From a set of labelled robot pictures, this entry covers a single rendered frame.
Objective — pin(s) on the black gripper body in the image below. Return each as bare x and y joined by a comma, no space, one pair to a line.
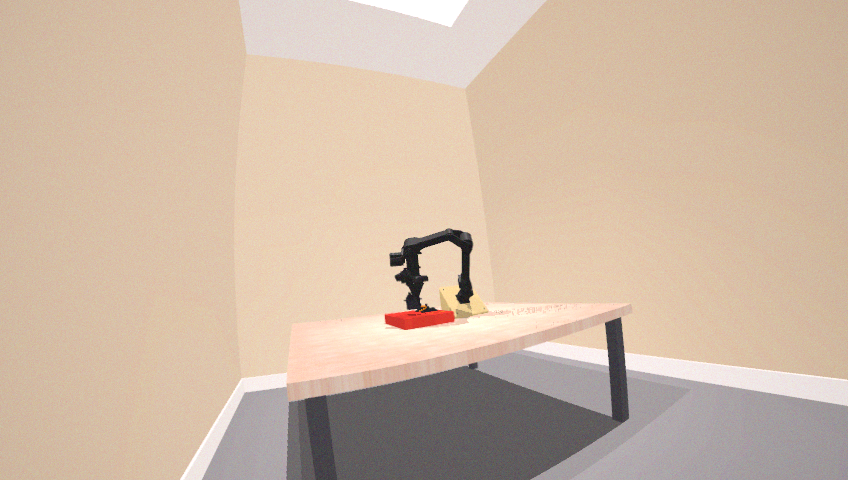
416,277

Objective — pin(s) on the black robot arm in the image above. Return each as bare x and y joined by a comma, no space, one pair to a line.
413,246

